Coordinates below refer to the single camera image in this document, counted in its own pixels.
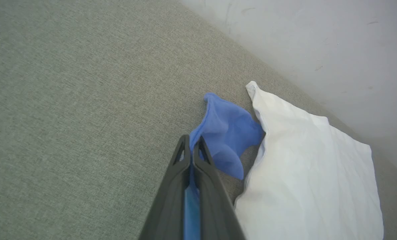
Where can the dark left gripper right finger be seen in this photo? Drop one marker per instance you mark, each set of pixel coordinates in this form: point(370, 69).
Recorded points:
point(215, 200)

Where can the blue and white shirt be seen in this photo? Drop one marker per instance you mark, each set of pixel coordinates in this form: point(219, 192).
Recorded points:
point(311, 173)

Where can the grey-green fabric sofa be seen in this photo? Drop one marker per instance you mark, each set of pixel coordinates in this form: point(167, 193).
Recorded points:
point(68, 100)

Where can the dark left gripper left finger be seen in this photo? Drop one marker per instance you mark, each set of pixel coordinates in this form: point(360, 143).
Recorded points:
point(168, 200)

